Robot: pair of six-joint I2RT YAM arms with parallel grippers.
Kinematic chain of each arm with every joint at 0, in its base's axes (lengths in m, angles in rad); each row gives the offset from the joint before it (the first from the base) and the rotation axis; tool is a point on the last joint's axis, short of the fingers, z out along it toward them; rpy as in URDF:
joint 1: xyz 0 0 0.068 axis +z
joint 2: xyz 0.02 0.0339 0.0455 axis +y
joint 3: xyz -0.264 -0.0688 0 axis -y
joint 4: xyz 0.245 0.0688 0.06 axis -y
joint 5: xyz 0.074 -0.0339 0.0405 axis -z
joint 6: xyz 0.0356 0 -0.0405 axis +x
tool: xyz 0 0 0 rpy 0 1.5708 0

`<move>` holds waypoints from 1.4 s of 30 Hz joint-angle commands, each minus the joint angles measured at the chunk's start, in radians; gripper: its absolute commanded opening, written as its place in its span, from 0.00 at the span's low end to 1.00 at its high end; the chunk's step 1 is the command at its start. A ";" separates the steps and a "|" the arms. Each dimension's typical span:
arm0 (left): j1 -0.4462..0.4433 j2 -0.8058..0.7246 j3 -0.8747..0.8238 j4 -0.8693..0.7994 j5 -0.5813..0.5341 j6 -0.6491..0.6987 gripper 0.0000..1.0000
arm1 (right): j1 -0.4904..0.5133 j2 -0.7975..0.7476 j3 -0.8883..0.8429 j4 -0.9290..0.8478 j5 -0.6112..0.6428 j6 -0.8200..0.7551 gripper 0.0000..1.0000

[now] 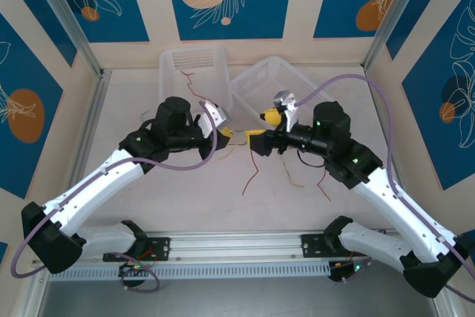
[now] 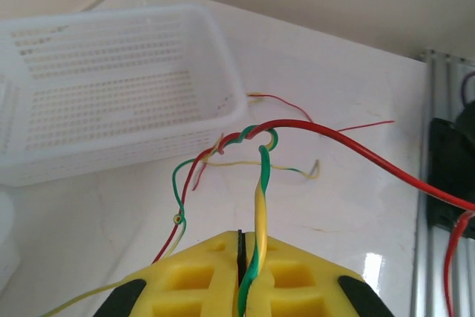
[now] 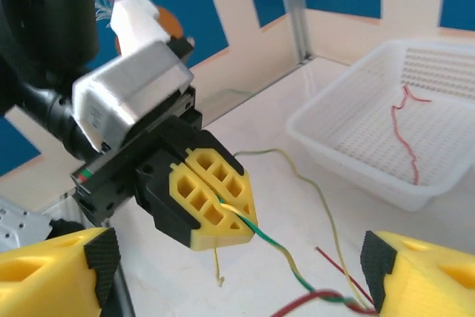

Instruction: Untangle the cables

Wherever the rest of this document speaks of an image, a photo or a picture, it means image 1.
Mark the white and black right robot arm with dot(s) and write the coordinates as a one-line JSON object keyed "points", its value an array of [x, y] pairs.
{"points": [[401, 213]]}

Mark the aluminium frame side rail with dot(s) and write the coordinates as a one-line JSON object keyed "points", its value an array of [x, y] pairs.
{"points": [[374, 85], [87, 127]]}

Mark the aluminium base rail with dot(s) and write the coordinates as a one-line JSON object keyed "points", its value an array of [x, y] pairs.
{"points": [[237, 244]]}

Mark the black controller board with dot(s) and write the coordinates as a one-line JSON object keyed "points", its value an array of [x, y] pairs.
{"points": [[130, 270], [341, 270]]}

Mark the aluminium frame post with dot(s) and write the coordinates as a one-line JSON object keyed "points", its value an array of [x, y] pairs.
{"points": [[402, 9], [62, 9]]}

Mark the white plastic basket with labels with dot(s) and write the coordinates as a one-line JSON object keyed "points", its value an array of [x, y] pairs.
{"points": [[282, 75]]}

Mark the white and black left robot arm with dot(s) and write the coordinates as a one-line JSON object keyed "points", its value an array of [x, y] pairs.
{"points": [[96, 187]]}

